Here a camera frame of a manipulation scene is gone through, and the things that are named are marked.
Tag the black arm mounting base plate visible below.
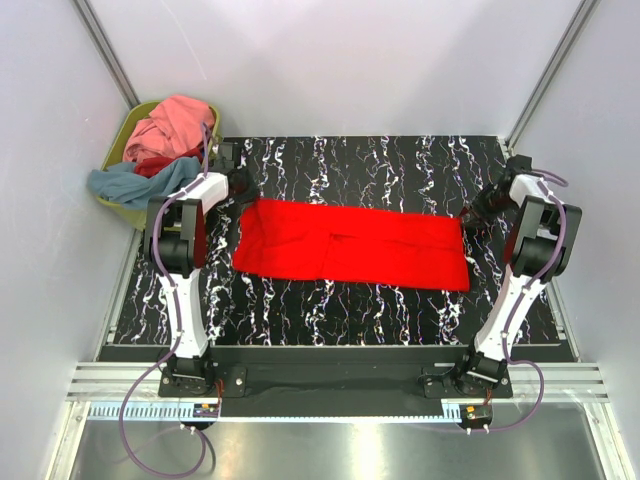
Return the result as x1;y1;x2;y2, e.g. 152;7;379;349
158;344;514;399

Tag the olive green laundry basket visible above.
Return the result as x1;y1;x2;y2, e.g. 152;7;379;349
97;101;225;232

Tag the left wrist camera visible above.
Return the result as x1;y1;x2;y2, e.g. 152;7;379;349
210;142;241;174

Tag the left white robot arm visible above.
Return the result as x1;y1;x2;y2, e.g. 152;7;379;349
144;167;259;396

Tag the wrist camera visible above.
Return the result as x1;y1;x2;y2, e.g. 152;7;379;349
210;142;241;174
506;154;532;176

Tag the aluminium frame post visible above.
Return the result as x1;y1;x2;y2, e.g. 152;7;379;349
503;0;600;153
71;0;140;109

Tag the dark red t shirt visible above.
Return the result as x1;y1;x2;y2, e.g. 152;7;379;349
134;148;203;178

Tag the right aluminium frame post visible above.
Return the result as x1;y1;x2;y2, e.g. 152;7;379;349
503;0;600;153

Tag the pink t shirt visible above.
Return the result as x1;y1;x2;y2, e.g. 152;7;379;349
122;95;217;163

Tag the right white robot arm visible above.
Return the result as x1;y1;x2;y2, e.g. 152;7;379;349
452;169;582;397

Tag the left aluminium frame post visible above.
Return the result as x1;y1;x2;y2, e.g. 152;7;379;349
71;0;140;109

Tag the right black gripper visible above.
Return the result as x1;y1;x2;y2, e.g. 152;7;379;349
459;183;517;230

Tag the white slotted cable duct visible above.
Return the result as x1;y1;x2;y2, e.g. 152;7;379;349
88;401;462;424

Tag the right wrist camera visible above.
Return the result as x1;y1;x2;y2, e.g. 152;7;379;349
506;154;532;176

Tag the bright red t shirt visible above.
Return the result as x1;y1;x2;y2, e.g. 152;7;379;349
232;198;470;292

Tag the grey blue t shirt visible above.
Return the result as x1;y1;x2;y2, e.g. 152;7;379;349
87;157;201;210

